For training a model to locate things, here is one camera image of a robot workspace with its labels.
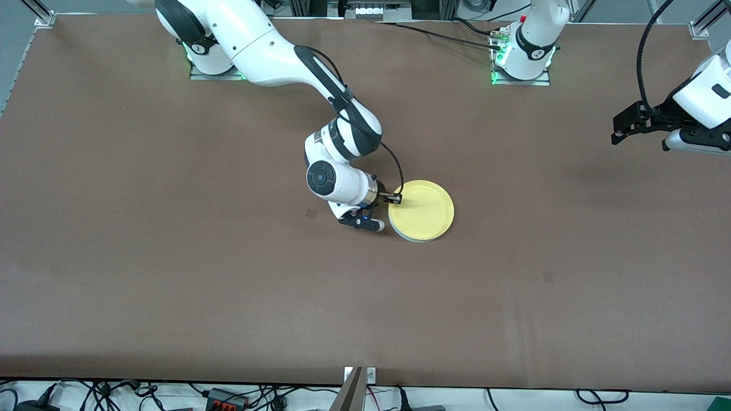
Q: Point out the pale green round plate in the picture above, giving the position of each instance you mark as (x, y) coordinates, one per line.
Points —
(420, 241)

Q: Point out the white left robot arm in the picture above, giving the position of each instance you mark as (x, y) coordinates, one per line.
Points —
(534, 40)

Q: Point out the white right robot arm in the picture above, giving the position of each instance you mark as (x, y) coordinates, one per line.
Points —
(257, 45)

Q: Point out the small metal edge bracket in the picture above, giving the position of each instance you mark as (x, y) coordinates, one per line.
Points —
(371, 374)

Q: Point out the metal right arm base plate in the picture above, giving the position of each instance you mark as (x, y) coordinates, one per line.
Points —
(200, 75)

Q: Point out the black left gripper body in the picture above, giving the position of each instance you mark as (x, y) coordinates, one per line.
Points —
(664, 112)

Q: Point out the aluminium frame corner bracket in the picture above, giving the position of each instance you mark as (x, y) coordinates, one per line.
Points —
(701, 29)
(45, 20)

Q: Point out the white connector block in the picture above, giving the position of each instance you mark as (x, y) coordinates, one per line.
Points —
(377, 11)

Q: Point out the black orange power strip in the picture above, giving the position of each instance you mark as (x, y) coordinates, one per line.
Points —
(227, 398)

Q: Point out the yellow round plate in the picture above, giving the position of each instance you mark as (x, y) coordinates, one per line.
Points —
(422, 211)

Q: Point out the brown table cloth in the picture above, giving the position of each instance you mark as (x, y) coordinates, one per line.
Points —
(365, 297)

